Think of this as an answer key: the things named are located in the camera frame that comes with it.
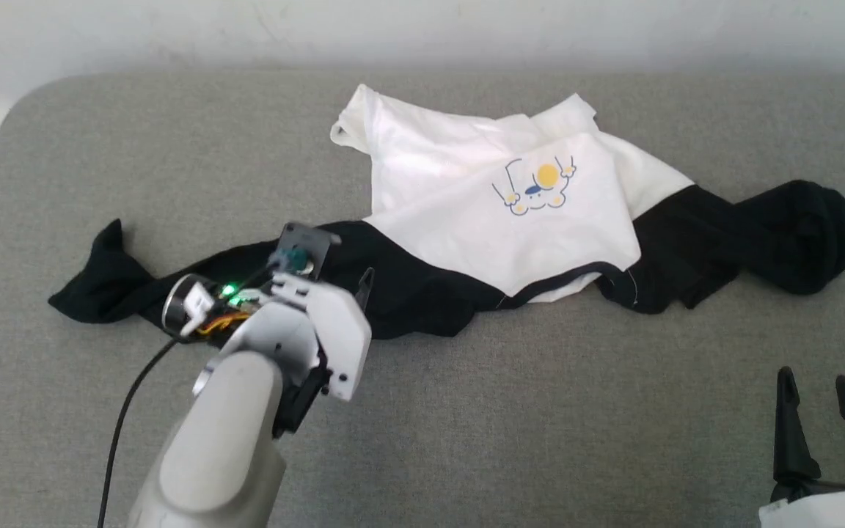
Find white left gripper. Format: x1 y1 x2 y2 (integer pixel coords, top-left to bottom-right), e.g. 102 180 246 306
270 267 376 403

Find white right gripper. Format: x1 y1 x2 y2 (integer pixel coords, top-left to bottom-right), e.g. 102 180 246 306
758 367 845 528

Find white and black shirt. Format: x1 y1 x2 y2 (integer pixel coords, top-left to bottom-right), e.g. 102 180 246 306
48 83 845 342

